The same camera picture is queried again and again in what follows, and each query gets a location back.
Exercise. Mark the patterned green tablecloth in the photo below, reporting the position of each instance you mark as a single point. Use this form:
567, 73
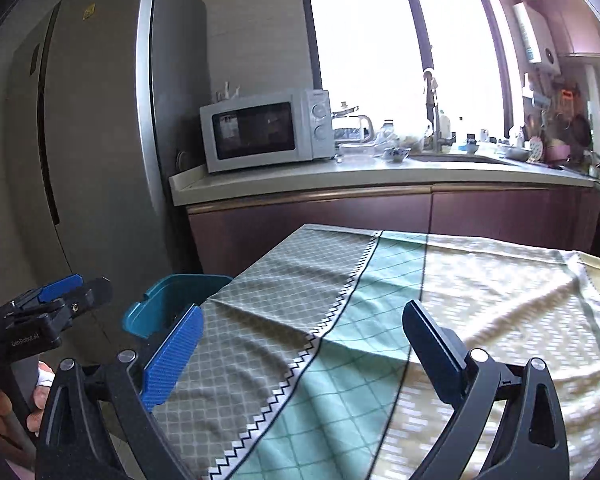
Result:
304, 372

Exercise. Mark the person's left hand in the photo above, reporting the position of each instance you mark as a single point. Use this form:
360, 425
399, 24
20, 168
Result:
24, 389

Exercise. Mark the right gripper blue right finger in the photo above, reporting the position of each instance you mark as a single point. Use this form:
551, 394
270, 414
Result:
440, 351

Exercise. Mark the maroon kitchen cabinet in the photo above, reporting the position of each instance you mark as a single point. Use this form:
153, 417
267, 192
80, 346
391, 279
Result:
232, 234

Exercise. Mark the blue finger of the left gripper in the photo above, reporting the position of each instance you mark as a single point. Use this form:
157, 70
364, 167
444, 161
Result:
48, 293
89, 296

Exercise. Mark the pink pot on counter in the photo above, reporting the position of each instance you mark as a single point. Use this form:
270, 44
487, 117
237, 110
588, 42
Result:
557, 153

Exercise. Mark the chrome kitchen faucet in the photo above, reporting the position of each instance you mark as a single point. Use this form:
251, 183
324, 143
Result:
432, 104

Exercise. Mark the white microwave oven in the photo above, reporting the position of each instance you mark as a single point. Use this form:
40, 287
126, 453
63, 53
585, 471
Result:
277, 128

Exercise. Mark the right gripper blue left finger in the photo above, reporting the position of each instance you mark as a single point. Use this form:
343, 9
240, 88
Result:
166, 365

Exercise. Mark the clear glass jug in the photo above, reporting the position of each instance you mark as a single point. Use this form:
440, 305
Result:
352, 127

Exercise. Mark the round plate behind microwave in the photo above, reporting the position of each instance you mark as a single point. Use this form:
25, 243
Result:
185, 160

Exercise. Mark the silver refrigerator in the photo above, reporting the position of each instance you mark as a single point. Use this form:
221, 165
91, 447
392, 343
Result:
99, 97

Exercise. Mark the teal plastic trash bin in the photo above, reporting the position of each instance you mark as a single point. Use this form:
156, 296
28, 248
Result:
168, 299

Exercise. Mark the white wall water heater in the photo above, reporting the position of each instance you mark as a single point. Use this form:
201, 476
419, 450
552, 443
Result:
538, 41

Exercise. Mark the beige stone countertop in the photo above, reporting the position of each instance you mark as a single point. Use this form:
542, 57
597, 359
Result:
197, 186

